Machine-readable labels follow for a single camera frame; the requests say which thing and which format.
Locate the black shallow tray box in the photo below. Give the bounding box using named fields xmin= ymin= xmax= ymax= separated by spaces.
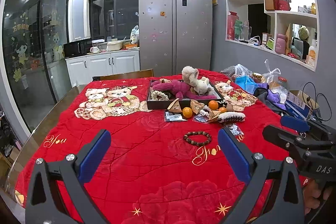
xmin=147 ymin=80 xmax=224 ymax=110

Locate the brown makeup sponge egg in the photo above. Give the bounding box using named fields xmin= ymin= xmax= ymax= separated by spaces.
xmin=226 ymin=103 xmax=234 ymax=112

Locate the blue plastic bag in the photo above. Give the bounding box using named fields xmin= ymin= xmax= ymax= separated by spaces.
xmin=235 ymin=76 xmax=258 ymax=95

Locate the glass sliding door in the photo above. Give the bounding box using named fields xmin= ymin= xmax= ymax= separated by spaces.
xmin=2 ymin=0 xmax=71 ymax=131

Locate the clear plastic food bag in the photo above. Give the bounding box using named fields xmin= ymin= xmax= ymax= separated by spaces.
xmin=261 ymin=59 xmax=287 ymax=93

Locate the magenta plush bear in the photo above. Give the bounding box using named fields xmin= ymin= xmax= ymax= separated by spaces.
xmin=151 ymin=80 xmax=217 ymax=100

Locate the cardboard box with label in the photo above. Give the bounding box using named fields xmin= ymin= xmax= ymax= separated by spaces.
xmin=285 ymin=90 xmax=319 ymax=120

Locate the black microwave oven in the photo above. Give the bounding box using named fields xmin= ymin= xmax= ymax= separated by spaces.
xmin=63 ymin=39 xmax=92 ymax=58

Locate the white fluffy scrunchie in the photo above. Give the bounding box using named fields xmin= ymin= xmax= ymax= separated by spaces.
xmin=194 ymin=105 xmax=211 ymax=123

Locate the purple cloth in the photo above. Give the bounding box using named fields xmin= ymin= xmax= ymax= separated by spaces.
xmin=253 ymin=83 xmax=286 ymax=113

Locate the gold triangular snack packet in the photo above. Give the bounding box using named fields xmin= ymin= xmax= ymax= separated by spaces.
xmin=167 ymin=98 xmax=182 ymax=113

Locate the red bear print blanket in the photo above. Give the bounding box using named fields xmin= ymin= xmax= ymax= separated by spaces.
xmin=14 ymin=68 xmax=310 ymax=224

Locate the white kitchen cabinet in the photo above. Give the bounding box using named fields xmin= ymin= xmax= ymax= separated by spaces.
xmin=66 ymin=47 xmax=140 ymax=87

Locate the silver double door refrigerator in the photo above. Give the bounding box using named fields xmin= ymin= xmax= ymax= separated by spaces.
xmin=138 ymin=0 xmax=213 ymax=77

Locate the right human hand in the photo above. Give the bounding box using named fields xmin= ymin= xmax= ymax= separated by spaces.
xmin=302 ymin=178 xmax=333 ymax=215

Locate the orange mandarin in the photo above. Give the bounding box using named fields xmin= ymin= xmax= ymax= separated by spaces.
xmin=182 ymin=107 xmax=193 ymax=119
xmin=208 ymin=100 xmax=219 ymax=110

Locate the brown wooden bead bracelet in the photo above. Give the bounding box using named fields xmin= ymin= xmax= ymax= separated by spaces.
xmin=183 ymin=130 xmax=213 ymax=147

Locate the dark plastic bag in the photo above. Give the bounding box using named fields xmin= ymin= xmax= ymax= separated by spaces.
xmin=220 ymin=64 xmax=252 ymax=82

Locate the badge in clear bag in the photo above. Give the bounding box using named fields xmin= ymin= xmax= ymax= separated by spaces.
xmin=227 ymin=124 xmax=244 ymax=136

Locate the clear bag with labels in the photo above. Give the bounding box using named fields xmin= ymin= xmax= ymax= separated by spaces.
xmin=164 ymin=110 xmax=187 ymax=122

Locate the white wall shelf unit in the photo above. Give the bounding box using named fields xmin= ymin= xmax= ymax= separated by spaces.
xmin=226 ymin=0 xmax=319 ymax=71

